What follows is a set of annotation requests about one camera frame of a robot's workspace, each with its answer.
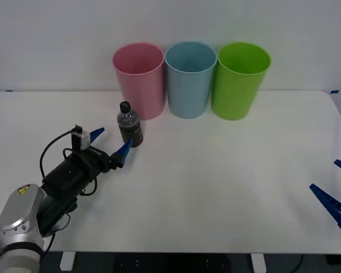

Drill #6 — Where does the pale blue plastic bin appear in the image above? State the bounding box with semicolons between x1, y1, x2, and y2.
164;41;218;119

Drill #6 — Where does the dark plastic bottle black cap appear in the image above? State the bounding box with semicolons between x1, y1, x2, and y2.
117;101;144;148

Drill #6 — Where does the white table leg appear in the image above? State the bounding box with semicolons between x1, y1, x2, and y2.
59;252;76;271
250;253;267;272

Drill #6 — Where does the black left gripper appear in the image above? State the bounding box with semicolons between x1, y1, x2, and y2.
73;127;134;180

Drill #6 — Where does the green plastic bin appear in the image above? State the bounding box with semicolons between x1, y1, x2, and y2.
211;42;272;121

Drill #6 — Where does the pink plastic bin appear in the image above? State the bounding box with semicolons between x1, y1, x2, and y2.
112;42;164;121

